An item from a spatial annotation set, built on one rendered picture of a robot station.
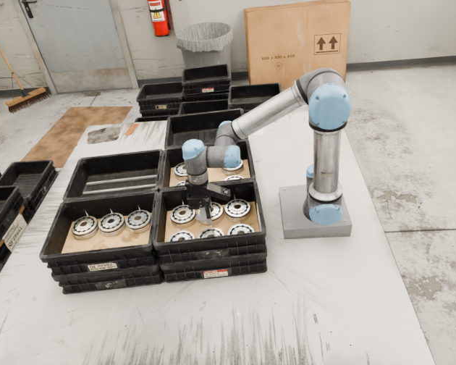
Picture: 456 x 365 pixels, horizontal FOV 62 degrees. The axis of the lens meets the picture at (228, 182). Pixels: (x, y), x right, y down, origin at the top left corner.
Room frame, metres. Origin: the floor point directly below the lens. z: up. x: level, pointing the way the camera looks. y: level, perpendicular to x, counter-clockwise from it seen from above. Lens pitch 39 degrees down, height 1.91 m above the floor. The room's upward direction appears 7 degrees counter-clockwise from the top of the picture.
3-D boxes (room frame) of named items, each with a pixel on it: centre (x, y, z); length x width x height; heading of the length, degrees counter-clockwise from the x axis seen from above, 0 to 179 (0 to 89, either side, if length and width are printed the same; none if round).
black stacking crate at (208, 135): (1.64, 0.08, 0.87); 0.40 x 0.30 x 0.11; 89
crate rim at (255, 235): (1.04, 0.09, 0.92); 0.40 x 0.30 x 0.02; 89
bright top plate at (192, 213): (1.11, 0.19, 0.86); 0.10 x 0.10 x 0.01
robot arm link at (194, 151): (1.07, 0.10, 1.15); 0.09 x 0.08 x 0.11; 80
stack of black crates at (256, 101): (2.60, -0.28, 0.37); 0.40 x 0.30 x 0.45; 84
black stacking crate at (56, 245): (1.04, 0.49, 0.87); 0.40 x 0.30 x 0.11; 89
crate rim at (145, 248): (1.04, 0.49, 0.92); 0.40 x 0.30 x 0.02; 89
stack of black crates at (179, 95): (3.08, 0.47, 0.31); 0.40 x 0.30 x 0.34; 84
